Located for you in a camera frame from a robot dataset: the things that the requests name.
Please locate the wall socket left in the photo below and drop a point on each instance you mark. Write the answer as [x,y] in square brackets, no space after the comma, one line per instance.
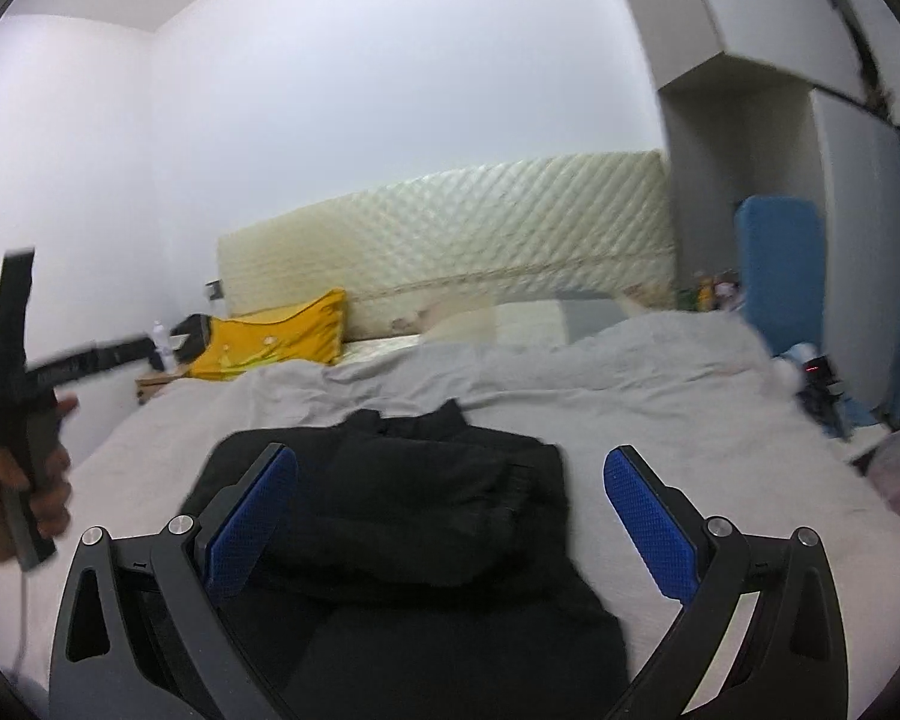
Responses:
[213,290]

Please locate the yellow pillow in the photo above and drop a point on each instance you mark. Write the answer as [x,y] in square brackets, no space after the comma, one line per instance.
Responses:
[312,332]

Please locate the grey white wardrobe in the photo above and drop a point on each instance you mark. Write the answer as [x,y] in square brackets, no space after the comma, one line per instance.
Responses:
[771,97]

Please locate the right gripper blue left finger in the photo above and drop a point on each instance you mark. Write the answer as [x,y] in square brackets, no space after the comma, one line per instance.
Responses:
[139,634]

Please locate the black bag on nightstand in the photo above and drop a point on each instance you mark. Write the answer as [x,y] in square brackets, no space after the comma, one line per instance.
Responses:
[191,337]

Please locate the white plastic bottle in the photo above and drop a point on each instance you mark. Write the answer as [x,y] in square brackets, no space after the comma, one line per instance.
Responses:
[162,348]

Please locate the pale patterned pillow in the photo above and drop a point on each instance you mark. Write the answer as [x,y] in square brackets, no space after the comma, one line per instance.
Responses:
[544,319]

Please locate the cream quilted headboard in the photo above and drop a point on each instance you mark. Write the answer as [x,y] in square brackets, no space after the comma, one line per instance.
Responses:
[584,222]

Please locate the small bottles on shelf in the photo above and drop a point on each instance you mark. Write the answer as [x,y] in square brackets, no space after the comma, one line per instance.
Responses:
[712,291]

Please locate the wooden nightstand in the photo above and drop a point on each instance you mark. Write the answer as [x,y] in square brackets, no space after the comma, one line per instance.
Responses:
[150,385]

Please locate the grey white duvet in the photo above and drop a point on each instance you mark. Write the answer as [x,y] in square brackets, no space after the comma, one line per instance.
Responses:
[694,394]

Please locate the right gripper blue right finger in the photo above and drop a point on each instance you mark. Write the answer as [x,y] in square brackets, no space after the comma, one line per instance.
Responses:
[792,661]

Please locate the person left hand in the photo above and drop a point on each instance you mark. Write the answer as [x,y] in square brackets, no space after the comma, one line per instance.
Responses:
[48,506]

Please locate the black puffer jacket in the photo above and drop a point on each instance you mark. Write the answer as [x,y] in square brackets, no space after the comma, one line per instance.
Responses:
[420,569]

